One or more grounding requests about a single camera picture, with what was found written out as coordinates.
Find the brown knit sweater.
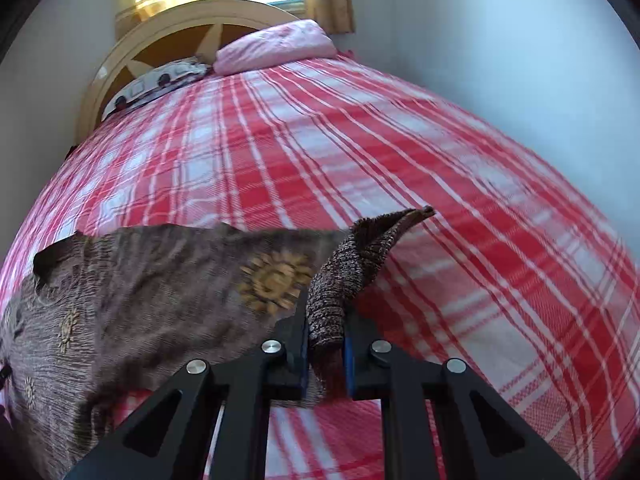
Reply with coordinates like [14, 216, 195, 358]
[1, 207, 434, 479]

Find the red white plaid bedspread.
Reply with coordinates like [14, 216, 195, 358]
[1, 58, 639, 479]

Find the white patterned pillow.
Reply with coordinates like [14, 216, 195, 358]
[100, 58, 212, 122]

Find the cream wooden headboard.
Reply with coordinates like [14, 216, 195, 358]
[75, 0, 296, 144]

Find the pink pillow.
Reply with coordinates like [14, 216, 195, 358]
[213, 20, 337, 76]

